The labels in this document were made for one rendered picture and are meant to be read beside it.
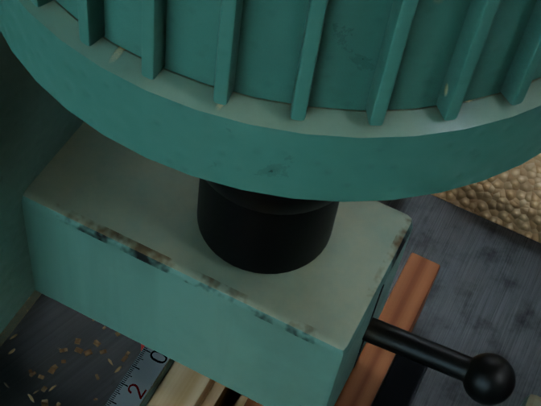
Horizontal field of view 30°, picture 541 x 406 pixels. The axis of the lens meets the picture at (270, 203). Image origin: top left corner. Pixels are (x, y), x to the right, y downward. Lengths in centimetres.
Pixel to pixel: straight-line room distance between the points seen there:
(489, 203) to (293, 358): 27
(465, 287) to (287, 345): 24
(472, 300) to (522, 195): 7
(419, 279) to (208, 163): 32
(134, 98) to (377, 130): 5
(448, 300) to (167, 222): 24
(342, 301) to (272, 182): 15
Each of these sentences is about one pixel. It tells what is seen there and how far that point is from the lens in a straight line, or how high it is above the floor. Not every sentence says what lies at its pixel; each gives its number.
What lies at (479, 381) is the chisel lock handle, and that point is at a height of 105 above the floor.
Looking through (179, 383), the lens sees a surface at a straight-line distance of 48.
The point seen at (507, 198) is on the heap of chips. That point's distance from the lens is 62.
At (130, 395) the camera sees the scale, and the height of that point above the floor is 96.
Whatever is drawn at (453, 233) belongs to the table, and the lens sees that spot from 61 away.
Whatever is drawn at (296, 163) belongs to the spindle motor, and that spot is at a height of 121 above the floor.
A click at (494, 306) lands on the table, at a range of 59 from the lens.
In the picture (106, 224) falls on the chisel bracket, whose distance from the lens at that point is 38.
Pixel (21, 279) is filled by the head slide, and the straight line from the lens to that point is 43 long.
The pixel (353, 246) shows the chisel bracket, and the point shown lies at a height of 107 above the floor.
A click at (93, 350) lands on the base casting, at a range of 66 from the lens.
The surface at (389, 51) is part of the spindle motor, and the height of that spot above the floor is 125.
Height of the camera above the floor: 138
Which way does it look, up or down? 52 degrees down
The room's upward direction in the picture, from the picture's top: 10 degrees clockwise
